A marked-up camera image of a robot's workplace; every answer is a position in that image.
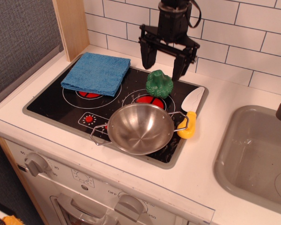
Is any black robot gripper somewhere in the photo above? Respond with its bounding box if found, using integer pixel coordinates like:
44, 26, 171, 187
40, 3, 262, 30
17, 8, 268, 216
139, 0, 200, 81

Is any green toy broccoli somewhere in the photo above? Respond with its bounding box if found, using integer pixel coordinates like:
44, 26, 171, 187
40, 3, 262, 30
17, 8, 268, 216
146, 70, 174, 99

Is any blue folded cloth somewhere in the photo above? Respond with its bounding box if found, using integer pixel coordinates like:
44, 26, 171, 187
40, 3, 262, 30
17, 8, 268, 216
61, 52, 131, 97

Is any black toy stovetop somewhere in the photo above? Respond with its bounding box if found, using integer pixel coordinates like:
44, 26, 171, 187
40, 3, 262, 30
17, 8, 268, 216
22, 54, 209, 170

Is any grey sink basin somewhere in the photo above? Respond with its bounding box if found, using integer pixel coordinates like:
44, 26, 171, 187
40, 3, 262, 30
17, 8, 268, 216
214, 105, 281, 214

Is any grey oven knob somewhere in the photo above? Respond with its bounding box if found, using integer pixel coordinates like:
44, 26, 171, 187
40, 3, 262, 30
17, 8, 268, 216
114, 195, 144, 222

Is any grey timer knob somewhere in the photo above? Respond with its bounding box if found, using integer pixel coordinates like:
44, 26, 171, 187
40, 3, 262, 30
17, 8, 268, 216
24, 153, 48, 177

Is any yellow object bottom left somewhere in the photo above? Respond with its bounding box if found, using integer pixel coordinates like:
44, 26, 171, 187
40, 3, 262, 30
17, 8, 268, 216
0, 216, 24, 225

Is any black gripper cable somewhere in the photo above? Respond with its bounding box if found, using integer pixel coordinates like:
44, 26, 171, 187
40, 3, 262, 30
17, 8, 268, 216
186, 0, 202, 29

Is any stainless steel two-handled pan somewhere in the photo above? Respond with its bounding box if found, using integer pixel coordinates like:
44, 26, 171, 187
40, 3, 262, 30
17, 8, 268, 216
90, 103, 190, 155

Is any toy knife yellow handle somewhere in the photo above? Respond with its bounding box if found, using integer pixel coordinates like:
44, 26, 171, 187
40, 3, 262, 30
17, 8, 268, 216
177, 86, 206, 140

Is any wooden upright post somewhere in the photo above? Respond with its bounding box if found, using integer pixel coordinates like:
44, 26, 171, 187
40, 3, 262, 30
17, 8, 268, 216
52, 0, 89, 62

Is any grey oven door handle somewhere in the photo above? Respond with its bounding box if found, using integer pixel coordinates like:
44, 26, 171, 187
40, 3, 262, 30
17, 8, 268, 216
56, 194, 120, 225

